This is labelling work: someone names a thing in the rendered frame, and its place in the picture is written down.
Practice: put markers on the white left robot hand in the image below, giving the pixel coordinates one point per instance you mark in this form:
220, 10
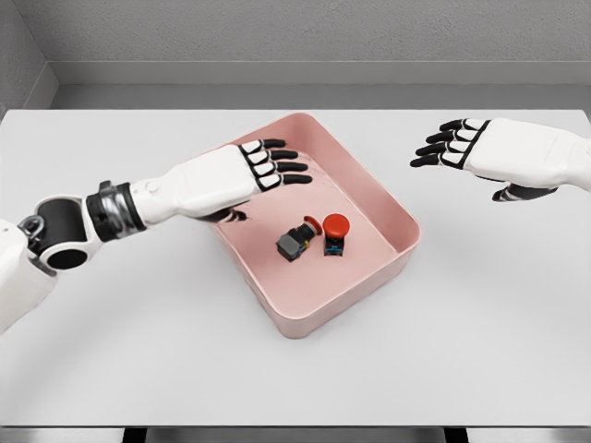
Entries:
217, 182

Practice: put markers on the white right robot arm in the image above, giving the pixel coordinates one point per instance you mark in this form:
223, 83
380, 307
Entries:
577, 159

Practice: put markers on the black-bodied red button switch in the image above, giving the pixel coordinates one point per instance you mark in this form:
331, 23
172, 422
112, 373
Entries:
334, 233

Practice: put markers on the pink rectangular basket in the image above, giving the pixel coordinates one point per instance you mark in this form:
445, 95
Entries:
360, 231

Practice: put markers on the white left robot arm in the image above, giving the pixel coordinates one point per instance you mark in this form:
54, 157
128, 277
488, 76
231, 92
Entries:
92, 217

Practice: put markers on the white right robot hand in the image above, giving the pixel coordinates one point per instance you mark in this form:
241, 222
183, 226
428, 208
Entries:
517, 152

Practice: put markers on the grey-bodied red button switch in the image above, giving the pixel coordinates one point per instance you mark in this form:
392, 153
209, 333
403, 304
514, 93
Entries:
295, 240

